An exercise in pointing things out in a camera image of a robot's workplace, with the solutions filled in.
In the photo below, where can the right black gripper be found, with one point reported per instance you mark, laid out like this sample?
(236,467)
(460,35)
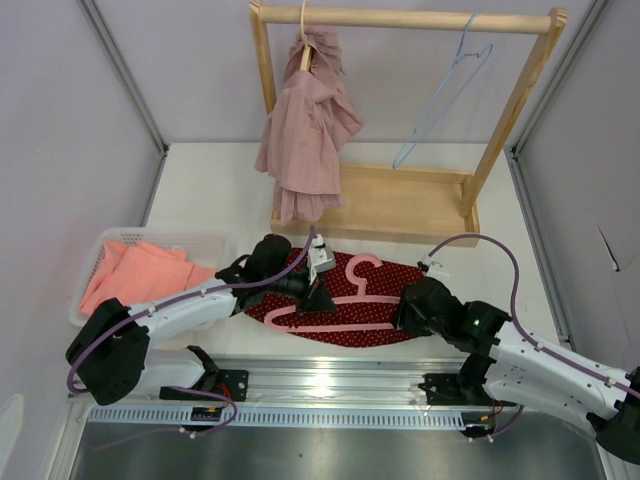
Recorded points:
(406,321)

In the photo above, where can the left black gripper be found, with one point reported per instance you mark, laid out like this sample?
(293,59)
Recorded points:
(319,299)

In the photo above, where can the pink hanger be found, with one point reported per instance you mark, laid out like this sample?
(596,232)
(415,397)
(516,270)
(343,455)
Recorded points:
(361,297)

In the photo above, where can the red polka dot cloth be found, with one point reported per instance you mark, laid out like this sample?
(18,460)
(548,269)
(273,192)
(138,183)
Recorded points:
(387,280)

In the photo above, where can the dusty pink pleated skirt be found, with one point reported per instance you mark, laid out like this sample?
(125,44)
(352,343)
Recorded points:
(312,120)

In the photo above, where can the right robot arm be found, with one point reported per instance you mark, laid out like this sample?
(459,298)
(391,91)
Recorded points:
(506,363)

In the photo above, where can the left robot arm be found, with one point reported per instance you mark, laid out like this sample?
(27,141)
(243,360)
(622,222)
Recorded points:
(115,353)

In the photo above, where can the wooden clothes rack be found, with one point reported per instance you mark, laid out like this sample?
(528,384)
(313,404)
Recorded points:
(413,205)

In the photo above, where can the white plastic basket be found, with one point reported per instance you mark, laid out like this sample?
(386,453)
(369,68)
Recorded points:
(209,248)

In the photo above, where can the salmon orange cloth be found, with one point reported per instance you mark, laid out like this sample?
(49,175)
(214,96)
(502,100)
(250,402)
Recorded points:
(135,273)

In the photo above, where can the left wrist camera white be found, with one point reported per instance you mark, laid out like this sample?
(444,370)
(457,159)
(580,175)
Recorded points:
(320,258)

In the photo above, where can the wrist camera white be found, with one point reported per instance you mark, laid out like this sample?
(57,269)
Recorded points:
(320,258)
(431,268)

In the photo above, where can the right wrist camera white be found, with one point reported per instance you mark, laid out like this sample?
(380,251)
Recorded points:
(431,268)

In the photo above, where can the aluminium mounting rail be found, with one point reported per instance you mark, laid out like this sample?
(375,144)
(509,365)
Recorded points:
(325,380)

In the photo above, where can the white slotted cable duct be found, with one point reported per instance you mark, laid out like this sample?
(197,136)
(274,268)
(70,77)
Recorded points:
(282,417)

